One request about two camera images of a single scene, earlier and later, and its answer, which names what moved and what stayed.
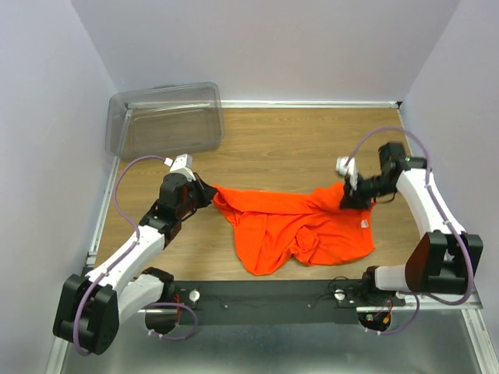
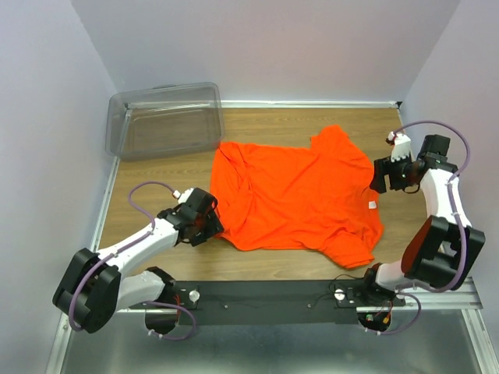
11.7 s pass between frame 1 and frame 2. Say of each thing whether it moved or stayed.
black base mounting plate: stayed
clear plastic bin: stayed
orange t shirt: moved
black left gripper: moved
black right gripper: moved
